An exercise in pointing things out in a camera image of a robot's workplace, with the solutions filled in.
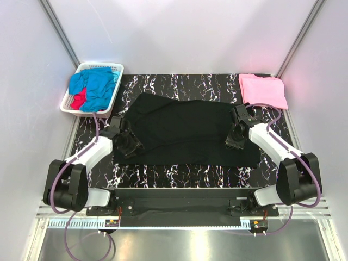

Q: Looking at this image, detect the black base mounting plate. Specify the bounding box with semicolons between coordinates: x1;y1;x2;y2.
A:
90;188;276;216

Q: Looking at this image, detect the blue t-shirt in basket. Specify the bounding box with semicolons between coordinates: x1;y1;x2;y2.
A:
68;67;120;113

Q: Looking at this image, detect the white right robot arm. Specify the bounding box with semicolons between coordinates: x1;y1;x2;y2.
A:
225;103;322;216

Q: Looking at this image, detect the aluminium frame rail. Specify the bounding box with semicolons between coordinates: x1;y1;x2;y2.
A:
36;201;331;231

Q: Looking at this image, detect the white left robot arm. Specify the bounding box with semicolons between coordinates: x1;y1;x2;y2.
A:
43;116;143;215

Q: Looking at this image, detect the black t-shirt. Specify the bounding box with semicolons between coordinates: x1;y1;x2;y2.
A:
114;93;260;168

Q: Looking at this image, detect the folded pink t-shirt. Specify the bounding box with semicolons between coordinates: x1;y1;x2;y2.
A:
238;74;288;109

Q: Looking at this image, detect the red t-shirt in basket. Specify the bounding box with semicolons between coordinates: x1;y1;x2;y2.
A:
70;88;86;110

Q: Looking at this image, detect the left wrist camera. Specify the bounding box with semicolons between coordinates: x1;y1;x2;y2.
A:
108;116;131;134

